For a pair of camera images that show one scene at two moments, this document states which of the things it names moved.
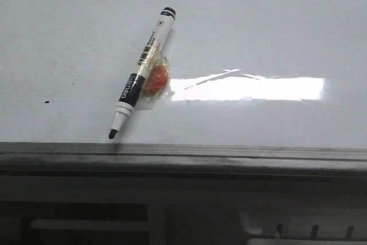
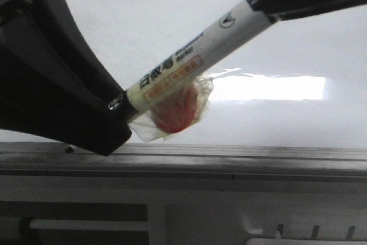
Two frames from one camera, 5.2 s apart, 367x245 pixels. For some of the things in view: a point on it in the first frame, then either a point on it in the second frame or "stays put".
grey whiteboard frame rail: (120, 159) stays put
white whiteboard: (253, 57) stays put
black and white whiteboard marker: (131, 93) → (172, 98)
